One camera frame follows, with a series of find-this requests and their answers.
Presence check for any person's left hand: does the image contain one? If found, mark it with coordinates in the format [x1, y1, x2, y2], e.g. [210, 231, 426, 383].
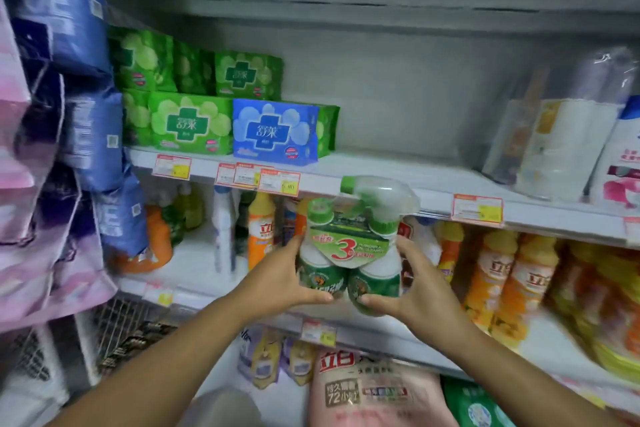
[234, 236, 334, 328]

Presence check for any person's right hand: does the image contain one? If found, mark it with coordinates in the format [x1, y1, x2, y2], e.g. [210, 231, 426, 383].
[357, 236, 482, 348]

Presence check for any green spray cleaner bottle pack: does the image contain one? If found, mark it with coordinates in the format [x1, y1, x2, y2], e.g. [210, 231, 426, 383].
[295, 175, 422, 317]

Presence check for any person's left forearm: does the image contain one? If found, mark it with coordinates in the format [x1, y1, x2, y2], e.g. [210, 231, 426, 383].
[47, 292, 261, 427]

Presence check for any person's right forearm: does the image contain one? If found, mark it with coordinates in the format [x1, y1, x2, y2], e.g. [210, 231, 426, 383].
[449, 326, 618, 427]

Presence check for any red yellow price tag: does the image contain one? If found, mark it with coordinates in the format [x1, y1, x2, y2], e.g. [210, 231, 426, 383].
[214, 162, 236, 187]
[451, 193, 504, 228]
[144, 284, 176, 308]
[152, 153, 193, 181]
[300, 318, 338, 348]
[233, 163, 261, 190]
[258, 168, 301, 197]

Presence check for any purple yellow refill pouch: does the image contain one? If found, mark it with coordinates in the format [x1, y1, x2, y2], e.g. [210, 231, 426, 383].
[280, 337, 317, 387]
[237, 326, 284, 391]

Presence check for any white bottle red label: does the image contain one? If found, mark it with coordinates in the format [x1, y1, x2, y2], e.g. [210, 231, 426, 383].
[398, 216, 444, 288]

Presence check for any orange bottle yellow cap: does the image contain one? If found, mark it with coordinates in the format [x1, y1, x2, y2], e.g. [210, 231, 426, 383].
[489, 236, 560, 351]
[434, 221, 465, 284]
[247, 191, 277, 272]
[461, 230, 519, 333]

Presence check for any pink detergent refill pouch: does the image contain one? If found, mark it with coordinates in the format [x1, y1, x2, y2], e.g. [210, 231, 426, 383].
[307, 348, 460, 427]

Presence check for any white blue slim bottle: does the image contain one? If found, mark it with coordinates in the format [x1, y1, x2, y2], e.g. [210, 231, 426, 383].
[213, 186, 236, 276]

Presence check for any green white packet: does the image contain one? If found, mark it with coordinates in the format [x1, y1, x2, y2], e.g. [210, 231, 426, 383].
[441, 376, 517, 427]

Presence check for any yellow green bottle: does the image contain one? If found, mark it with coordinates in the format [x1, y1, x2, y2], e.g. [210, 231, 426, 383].
[175, 183, 205, 231]

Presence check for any orange detergent jug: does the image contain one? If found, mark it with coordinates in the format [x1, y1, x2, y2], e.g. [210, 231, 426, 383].
[111, 204, 174, 276]

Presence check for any blue pad packet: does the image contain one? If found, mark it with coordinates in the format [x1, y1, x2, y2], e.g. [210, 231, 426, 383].
[232, 98, 320, 166]

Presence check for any blue hanging packet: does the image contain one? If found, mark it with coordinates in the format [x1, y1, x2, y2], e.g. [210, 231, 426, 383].
[12, 0, 112, 78]
[94, 175, 149, 258]
[59, 90, 126, 193]

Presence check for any stack of green pad packets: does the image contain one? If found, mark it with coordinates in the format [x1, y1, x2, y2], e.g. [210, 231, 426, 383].
[107, 25, 341, 158]

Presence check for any stack of yellow refill packets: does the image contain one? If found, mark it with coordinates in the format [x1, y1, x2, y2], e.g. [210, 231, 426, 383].
[546, 241, 640, 384]

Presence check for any clear plastic wrapped bottle pack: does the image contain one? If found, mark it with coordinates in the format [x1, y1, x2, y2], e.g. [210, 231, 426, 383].
[481, 45, 639, 203]

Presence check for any pink purple hanging packet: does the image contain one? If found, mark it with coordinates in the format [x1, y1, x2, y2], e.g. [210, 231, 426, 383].
[0, 164, 119, 333]
[0, 0, 32, 190]
[0, 60, 67, 243]

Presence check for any white pink shampoo bottle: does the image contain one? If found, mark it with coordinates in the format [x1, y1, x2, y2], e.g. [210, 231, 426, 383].
[589, 95, 640, 216]

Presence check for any metal wire basket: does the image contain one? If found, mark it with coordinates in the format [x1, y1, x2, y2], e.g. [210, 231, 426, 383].
[91, 293, 177, 376]

